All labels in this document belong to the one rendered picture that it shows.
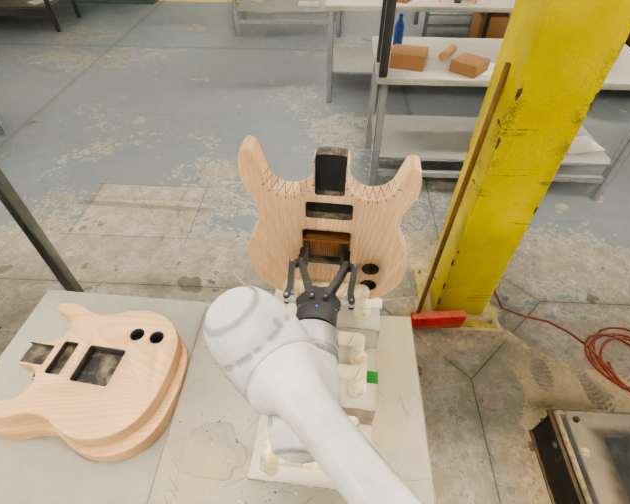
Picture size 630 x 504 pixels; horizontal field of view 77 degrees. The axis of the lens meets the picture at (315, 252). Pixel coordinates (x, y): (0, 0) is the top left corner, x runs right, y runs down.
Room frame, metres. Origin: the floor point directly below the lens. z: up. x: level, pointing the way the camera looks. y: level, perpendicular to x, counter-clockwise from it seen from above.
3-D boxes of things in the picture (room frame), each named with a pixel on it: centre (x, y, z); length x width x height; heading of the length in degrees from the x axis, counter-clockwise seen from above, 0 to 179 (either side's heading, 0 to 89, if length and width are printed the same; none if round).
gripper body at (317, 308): (0.43, 0.00, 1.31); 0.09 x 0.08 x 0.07; 173
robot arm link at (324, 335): (0.36, 0.00, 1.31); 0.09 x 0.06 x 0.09; 83
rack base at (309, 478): (0.30, 0.01, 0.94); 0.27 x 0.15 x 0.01; 84
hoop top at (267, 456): (0.25, 0.01, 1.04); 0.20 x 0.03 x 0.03; 83
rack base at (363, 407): (0.45, -0.01, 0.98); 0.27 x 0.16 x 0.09; 84
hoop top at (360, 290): (0.57, -0.02, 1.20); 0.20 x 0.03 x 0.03; 83
